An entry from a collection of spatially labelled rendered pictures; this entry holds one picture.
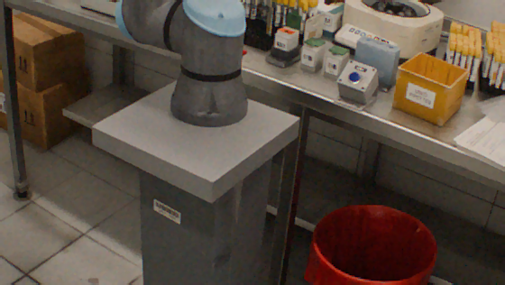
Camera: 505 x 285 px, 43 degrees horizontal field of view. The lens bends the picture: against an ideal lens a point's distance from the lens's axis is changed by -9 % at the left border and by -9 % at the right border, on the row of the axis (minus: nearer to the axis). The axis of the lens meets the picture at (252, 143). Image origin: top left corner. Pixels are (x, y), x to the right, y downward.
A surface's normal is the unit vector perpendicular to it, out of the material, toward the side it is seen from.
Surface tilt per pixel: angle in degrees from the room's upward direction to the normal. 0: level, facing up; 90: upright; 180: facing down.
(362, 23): 90
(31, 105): 88
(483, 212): 90
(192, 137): 1
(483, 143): 0
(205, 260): 90
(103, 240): 0
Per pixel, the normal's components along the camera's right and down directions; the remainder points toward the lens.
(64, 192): 0.08, -0.85
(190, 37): -0.52, 0.40
